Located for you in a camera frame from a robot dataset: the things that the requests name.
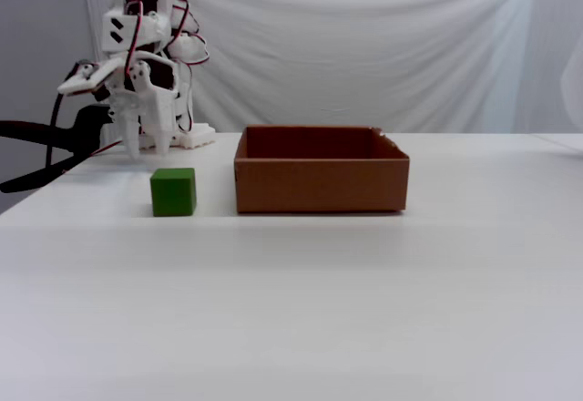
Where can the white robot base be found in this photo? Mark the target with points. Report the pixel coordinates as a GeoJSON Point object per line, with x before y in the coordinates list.
{"type": "Point", "coordinates": [196, 136]}

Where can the black spring clamp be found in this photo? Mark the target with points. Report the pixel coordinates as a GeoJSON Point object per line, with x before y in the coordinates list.
{"type": "Point", "coordinates": [86, 132]}

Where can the green cube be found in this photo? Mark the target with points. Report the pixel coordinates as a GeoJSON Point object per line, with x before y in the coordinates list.
{"type": "Point", "coordinates": [173, 193]}

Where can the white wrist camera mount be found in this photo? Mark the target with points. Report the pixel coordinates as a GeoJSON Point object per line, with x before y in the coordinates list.
{"type": "Point", "coordinates": [86, 79]}

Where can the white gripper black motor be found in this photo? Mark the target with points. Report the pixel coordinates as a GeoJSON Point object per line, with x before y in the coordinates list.
{"type": "Point", "coordinates": [157, 107]}

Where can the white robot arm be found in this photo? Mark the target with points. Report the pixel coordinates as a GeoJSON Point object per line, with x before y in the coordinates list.
{"type": "Point", "coordinates": [132, 27]}

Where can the brown cardboard box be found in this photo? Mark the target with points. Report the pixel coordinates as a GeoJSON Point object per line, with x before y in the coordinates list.
{"type": "Point", "coordinates": [319, 187]}

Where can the white backdrop cloth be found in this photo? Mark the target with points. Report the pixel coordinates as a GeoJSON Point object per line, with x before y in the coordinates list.
{"type": "Point", "coordinates": [364, 54]}

